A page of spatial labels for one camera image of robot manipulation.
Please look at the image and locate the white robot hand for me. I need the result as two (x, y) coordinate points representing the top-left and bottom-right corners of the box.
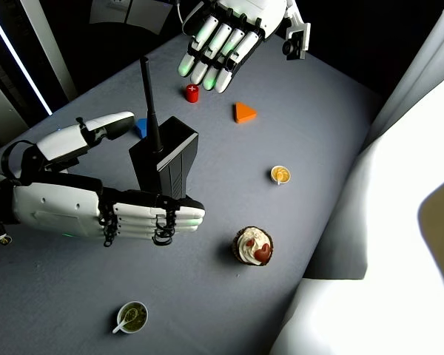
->
(0, 110), (206, 248)
(177, 0), (288, 93)

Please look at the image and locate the black walkie-talkie with antenna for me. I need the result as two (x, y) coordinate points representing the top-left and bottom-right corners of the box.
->
(128, 55), (200, 203)

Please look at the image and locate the grey tablecloth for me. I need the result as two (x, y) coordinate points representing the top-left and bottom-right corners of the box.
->
(0, 27), (384, 355)

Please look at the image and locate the orange triangle block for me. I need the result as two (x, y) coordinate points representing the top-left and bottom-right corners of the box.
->
(232, 101), (258, 124)

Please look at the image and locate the white board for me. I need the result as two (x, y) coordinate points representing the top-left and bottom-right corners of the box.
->
(88, 0), (182, 36)

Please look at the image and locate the blue hexagon block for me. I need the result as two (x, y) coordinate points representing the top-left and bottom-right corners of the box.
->
(134, 118), (149, 140)

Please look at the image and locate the small white spoon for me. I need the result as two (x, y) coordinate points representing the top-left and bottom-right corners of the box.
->
(112, 307), (138, 334)

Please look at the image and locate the small white soup bowl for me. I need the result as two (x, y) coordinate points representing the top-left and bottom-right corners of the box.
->
(116, 301), (149, 335)

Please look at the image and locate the white light strip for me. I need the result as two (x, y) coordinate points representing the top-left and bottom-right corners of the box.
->
(0, 5), (53, 116)

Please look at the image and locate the small white cup orange drink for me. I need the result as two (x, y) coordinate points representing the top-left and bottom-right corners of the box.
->
(270, 165), (292, 186)

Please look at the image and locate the toy cupcake white frosting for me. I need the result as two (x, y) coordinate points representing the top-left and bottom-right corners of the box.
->
(232, 226), (275, 267)

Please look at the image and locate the white backdrop cloth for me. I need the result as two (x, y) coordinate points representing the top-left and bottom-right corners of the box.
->
(269, 0), (444, 355)

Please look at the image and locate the black wrist camera white bracket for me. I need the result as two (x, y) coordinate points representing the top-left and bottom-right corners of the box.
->
(280, 0), (312, 61)

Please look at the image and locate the white upright post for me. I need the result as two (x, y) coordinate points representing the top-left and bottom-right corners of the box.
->
(20, 0), (78, 101)

